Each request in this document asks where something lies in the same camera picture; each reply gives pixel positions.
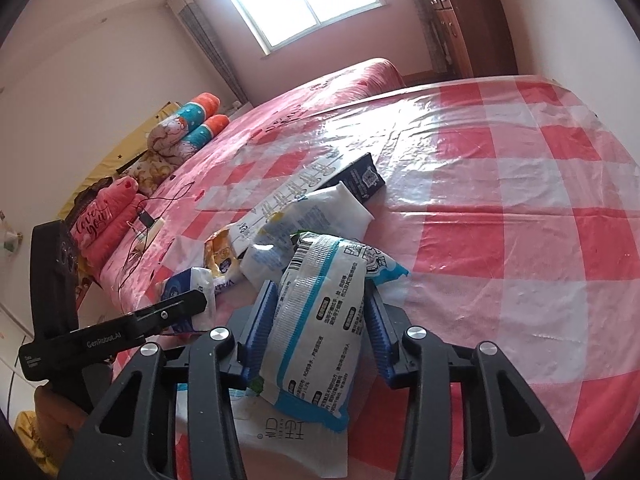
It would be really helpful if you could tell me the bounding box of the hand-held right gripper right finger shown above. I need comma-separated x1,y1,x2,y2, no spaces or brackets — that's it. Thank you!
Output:
364,277,586,480

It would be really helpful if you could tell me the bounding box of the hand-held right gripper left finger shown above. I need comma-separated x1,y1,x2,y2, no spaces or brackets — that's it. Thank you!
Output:
57,280,281,480

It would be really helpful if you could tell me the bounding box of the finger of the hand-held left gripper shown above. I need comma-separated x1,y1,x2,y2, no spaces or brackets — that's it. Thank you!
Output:
131,287,209,336

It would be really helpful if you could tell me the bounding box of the white blue plastic pack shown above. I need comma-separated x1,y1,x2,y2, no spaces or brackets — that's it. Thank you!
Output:
257,231,411,433

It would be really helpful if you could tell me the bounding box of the person's left hand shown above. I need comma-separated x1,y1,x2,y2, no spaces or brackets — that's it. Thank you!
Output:
34,382,94,442

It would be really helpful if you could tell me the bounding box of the white tissue pack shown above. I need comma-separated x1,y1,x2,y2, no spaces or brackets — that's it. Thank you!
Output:
155,266,217,335

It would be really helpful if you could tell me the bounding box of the clear plastic wrapper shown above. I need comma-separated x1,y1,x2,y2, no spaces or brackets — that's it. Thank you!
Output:
165,236,207,273

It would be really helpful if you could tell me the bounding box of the yellow snack bag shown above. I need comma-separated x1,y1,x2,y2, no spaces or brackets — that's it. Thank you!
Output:
204,227,251,281

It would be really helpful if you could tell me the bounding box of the white power strip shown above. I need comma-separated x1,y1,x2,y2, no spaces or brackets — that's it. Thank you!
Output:
132,217,166,242

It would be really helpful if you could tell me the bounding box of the pink folded blanket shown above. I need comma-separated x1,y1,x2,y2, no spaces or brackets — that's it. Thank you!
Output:
80,195,148,268

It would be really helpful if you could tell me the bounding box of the red lettered pillow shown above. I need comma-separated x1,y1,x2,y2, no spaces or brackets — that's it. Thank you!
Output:
70,177,140,248

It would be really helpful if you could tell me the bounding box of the white flat printed bag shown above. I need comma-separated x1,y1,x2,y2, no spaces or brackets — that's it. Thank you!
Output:
172,382,353,478

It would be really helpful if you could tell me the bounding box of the white plastic pouch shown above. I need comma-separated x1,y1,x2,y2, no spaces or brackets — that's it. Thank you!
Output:
241,183,376,291

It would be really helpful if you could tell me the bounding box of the black white milk carton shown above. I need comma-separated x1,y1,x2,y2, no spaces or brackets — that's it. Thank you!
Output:
239,152,386,248

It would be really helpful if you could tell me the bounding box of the dark cloth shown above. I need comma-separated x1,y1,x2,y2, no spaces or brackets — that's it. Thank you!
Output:
74,184,112,211

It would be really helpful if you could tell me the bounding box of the floral pillow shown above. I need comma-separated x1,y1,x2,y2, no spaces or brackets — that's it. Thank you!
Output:
117,152,173,196

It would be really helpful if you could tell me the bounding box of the red white checkered tablecloth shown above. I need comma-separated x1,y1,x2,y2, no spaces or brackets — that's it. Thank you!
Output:
112,74,640,480

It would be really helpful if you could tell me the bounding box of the cartoon print rolled quilt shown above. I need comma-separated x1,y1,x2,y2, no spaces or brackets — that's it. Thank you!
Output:
147,92,222,161
187,114,232,157

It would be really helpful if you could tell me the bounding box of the pink printed bed blanket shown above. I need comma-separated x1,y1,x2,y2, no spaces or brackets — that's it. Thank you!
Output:
80,57,406,321

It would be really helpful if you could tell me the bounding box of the brown wooden cabinet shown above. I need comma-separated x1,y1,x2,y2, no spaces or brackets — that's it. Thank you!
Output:
425,0,518,81

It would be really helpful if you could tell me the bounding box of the window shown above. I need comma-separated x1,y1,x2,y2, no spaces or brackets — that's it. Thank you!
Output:
215,0,386,56

